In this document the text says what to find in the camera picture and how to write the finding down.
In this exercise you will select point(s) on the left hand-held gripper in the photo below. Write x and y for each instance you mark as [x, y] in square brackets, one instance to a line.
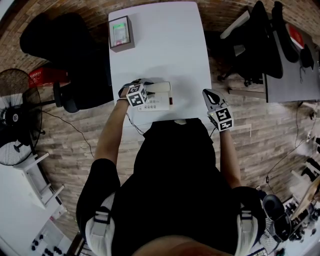
[137, 96]

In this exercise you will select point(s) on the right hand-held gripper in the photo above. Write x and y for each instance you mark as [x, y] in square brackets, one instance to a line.
[225, 118]

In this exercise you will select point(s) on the white telephone handset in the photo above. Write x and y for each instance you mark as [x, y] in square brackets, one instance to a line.
[162, 87]

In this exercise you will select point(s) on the person's left forearm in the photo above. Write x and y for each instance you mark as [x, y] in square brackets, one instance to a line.
[112, 130]

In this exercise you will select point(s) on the person's right forearm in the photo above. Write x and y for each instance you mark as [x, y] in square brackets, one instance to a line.
[228, 155]

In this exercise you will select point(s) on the white desk telephone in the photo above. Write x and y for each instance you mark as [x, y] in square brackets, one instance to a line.
[160, 102]

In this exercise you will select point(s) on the small box with green screen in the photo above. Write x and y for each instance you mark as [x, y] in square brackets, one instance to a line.
[122, 48]

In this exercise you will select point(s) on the green tissue pack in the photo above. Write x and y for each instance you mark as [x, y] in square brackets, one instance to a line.
[119, 31]

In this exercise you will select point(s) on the black mesh office chair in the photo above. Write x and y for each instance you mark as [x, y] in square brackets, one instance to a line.
[260, 50]

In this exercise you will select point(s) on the grey desk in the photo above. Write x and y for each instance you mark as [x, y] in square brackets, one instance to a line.
[287, 87]

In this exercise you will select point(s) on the person's black shirt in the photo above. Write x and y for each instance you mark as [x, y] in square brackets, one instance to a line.
[175, 175]

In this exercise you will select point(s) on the black padded office chair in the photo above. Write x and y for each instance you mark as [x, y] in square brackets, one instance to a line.
[65, 50]

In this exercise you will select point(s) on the black pouch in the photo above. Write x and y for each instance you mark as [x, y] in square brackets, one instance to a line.
[307, 57]

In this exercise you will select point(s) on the white power strip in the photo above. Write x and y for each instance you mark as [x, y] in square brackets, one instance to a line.
[309, 136]

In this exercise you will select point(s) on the red box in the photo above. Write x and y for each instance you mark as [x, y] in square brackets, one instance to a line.
[42, 76]

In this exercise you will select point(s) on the black standing fan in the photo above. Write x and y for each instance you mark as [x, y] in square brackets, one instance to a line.
[12, 117]

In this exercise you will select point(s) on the white small table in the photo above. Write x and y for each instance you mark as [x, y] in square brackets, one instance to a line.
[30, 180]

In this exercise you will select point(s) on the person's face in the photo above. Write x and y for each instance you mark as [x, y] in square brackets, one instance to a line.
[180, 247]

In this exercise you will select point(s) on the white panel with black knobs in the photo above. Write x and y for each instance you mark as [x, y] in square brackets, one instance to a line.
[50, 240]

